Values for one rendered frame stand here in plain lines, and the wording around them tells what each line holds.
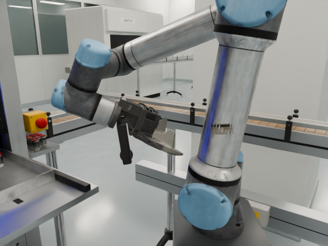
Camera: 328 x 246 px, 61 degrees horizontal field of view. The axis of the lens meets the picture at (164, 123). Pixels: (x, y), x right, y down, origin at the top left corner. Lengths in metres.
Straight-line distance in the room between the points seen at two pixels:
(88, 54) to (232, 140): 0.36
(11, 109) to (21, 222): 0.47
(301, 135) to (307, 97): 0.62
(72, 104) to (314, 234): 1.17
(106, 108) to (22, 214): 0.33
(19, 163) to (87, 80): 0.52
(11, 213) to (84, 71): 0.40
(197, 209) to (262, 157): 1.44
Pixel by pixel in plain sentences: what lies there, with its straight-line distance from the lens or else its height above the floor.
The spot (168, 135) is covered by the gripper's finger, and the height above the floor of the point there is 1.06.
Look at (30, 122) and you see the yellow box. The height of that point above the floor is 1.00.
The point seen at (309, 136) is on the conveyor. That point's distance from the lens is 1.27.
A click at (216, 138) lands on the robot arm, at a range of 0.56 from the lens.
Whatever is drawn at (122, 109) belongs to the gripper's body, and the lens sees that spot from 0.72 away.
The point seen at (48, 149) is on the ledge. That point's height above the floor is 0.87.
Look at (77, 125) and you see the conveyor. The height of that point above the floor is 0.90.
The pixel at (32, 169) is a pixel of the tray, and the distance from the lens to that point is 1.03.
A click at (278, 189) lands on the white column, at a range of 2.08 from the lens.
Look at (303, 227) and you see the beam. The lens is 1.47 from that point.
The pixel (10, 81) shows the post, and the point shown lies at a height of 1.16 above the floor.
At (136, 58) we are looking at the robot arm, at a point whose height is 1.25.
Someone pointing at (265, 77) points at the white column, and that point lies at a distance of 1.89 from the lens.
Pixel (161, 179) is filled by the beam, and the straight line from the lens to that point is 1.70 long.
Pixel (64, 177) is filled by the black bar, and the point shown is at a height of 0.90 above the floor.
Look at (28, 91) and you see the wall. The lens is 6.45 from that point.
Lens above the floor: 1.29
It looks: 16 degrees down
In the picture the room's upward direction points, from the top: straight up
